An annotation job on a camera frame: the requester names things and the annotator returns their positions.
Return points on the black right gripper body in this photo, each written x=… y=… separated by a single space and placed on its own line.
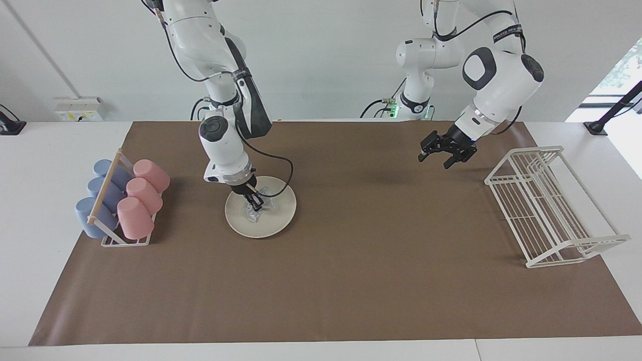
x=244 y=184

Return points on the clear plastic bag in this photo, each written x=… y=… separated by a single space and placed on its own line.
x=268 y=204

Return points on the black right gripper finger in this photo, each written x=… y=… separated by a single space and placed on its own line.
x=259 y=196
x=253 y=201

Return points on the pink plastic cup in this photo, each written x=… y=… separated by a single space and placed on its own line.
x=134 y=218
x=152 y=174
x=145 y=194

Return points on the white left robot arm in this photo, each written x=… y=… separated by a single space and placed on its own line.
x=501 y=80

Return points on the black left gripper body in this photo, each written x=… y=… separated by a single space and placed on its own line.
x=451 y=143

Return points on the green lit control box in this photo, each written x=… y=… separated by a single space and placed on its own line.
x=392 y=108

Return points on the blue plastic cup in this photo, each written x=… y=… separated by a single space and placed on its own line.
x=90 y=218
x=108 y=169
x=100 y=193

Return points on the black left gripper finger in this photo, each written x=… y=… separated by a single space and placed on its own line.
x=425 y=153
x=454 y=162

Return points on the cream round plate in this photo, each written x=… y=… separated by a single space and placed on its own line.
x=278 y=215

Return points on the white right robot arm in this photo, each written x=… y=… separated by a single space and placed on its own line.
x=223 y=145

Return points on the white wall outlet box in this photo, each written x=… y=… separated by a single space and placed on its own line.
x=80 y=109

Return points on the cup holder with wooden bar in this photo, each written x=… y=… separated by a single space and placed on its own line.
x=105 y=185

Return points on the brown table mat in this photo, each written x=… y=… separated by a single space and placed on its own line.
x=351 y=281

